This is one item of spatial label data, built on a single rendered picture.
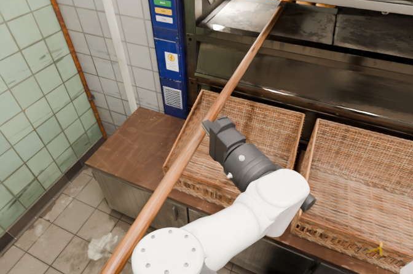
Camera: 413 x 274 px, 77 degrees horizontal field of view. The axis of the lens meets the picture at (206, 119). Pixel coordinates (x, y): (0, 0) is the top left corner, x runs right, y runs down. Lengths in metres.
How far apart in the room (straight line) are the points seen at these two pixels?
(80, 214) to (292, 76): 1.63
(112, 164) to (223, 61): 0.79
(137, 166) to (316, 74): 0.99
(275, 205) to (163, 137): 1.18
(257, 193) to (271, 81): 0.91
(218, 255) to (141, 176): 1.04
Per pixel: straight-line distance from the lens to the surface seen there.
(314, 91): 1.29
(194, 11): 1.28
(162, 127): 1.60
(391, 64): 1.24
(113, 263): 0.53
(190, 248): 0.32
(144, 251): 0.32
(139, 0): 1.42
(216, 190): 1.17
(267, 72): 1.28
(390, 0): 0.99
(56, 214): 2.15
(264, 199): 0.43
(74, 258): 1.95
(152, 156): 1.45
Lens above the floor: 1.68
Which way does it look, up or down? 42 degrees down
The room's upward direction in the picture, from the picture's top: straight up
